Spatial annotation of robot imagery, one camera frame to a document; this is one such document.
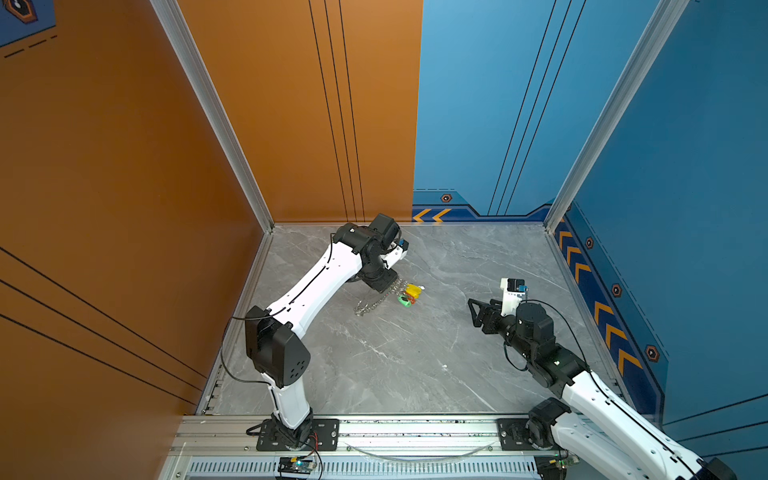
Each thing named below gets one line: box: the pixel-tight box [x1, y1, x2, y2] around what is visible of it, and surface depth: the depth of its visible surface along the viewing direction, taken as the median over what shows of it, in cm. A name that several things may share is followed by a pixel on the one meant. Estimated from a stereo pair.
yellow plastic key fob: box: [405, 284, 423, 299], surface depth 91 cm
